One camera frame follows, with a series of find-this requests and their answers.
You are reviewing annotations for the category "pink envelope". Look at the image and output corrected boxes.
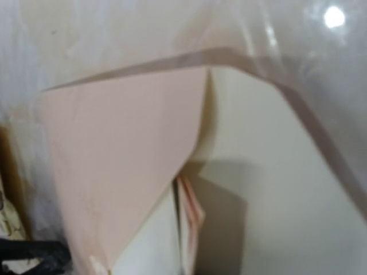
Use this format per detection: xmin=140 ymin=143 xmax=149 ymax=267
xmin=41 ymin=50 xmax=366 ymax=274

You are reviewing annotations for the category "pink printed card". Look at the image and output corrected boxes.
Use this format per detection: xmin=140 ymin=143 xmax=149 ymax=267
xmin=177 ymin=176 xmax=205 ymax=274

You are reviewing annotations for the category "wax seal sticker sheet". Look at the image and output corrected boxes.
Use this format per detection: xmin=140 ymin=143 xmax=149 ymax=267
xmin=1 ymin=126 xmax=31 ymax=241

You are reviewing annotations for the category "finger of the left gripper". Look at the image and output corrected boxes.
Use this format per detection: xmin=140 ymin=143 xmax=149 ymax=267
xmin=1 ymin=238 xmax=71 ymax=275

